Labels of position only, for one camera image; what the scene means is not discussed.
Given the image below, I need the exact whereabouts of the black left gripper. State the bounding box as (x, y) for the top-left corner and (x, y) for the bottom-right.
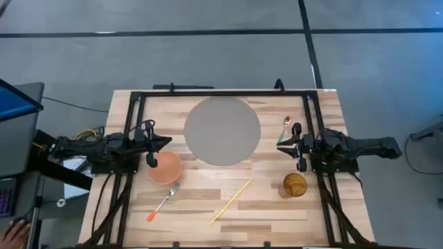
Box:
(133, 119), (173, 169)

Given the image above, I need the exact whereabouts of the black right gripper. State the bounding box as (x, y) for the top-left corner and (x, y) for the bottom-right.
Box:
(276, 122), (315, 173)

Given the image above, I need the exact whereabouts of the green-handled gold spoon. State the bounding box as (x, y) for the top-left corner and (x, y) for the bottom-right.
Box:
(276, 116), (292, 145)

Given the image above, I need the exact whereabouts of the orange bowl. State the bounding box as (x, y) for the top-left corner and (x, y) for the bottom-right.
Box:
(147, 151), (183, 186)

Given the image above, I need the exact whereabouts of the amber glass cup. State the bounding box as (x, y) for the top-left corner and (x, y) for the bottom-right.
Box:
(282, 172), (308, 198)

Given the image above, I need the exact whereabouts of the orange-handled metal fork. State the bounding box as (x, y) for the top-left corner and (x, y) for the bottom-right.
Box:
(146, 183), (181, 223)

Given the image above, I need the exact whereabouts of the yellow chopstick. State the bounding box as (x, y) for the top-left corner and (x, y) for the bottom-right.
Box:
(210, 178), (255, 225)

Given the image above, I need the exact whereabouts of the black bar behind table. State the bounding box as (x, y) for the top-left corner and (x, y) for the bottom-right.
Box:
(153, 84), (215, 91)

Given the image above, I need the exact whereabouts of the round grey placemat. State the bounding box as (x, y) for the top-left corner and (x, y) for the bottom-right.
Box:
(183, 95), (262, 167)

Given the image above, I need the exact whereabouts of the black stand beam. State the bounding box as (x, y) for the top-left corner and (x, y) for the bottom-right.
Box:
(27, 129), (94, 192)

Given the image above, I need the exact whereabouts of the grey equipment stand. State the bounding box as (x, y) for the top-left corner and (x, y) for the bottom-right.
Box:
(410, 115), (443, 142)

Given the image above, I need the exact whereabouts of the laptop monitor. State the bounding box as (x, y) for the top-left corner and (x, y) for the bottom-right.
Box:
(0, 82), (46, 178)

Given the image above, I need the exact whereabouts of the computer monitor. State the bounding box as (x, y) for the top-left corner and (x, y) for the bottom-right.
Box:
(0, 78), (44, 122)

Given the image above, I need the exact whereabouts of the backlit keyboard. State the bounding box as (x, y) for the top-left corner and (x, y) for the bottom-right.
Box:
(0, 178), (17, 219)

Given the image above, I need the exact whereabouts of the person's hand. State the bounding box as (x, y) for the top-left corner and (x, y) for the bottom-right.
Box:
(0, 219), (31, 249)

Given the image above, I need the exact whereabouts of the yellow cable bundle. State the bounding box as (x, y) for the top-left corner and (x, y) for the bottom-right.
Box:
(73, 127), (105, 141)

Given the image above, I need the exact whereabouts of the black aluminium table frame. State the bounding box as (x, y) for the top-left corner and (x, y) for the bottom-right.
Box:
(81, 90), (378, 249)

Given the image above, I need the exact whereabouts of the black looped floor cable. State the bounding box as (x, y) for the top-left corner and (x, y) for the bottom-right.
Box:
(404, 134), (443, 176)

